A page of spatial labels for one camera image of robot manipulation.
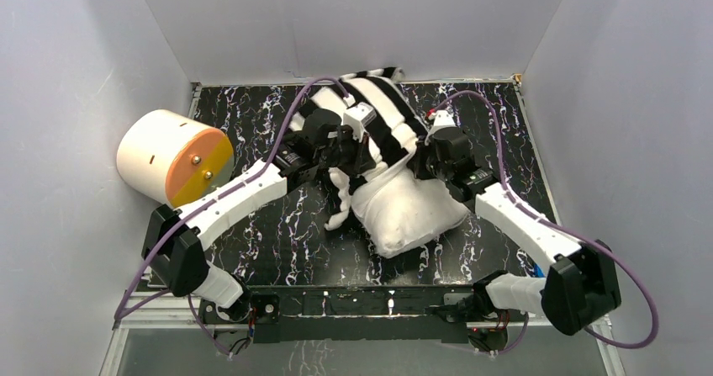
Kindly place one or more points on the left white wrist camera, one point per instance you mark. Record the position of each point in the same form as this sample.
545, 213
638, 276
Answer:
357, 118

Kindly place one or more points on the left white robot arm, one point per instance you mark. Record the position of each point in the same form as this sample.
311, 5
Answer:
177, 239

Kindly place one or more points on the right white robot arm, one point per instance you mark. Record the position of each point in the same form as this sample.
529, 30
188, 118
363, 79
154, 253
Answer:
579, 285

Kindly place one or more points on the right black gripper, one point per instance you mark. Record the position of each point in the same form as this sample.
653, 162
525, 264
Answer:
416, 161

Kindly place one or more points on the white pillow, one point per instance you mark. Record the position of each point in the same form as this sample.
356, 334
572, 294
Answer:
401, 212

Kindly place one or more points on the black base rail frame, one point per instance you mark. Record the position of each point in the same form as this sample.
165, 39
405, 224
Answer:
448, 314

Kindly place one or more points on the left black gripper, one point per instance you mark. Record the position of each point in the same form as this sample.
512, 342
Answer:
352, 154

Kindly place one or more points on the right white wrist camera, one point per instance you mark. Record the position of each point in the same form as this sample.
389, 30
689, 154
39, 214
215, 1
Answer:
440, 119

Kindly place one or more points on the white orange cylinder roll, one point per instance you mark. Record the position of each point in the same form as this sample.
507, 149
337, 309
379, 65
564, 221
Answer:
173, 159

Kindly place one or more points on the black white striped pillowcase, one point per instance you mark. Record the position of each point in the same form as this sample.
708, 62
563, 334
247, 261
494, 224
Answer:
393, 127

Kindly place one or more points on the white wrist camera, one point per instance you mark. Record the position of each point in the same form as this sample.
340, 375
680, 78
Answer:
440, 119
357, 118

